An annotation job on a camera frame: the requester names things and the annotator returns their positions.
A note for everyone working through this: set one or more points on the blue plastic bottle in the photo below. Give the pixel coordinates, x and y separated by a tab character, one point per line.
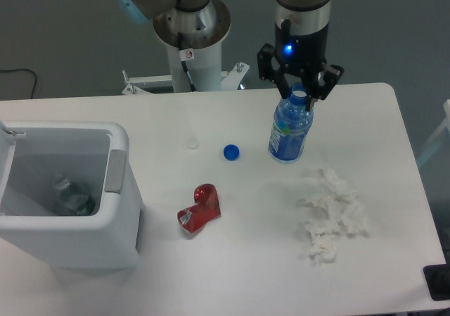
291	125

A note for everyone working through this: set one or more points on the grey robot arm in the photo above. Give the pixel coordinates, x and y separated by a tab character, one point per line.
308	16

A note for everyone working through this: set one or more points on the black device at table edge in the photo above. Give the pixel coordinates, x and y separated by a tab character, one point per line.
437	279

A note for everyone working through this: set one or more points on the green bottle in trash can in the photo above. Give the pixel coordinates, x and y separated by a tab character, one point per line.
74	197

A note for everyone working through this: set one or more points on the crushed red can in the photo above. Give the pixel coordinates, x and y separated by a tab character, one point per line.
205	208

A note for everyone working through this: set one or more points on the blue bottle cap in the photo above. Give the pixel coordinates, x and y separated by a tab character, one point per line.
231	152

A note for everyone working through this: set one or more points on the crumpled white tissue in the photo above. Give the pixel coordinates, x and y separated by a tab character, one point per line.
335	211

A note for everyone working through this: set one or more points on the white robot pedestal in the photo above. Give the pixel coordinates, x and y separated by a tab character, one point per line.
193	42

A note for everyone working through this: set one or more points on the white chair frame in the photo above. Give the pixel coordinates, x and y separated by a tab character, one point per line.
435	141

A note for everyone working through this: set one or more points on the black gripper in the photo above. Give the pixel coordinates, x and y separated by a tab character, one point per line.
296	53

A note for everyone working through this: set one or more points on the white trash can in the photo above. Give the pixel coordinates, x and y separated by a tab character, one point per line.
93	153

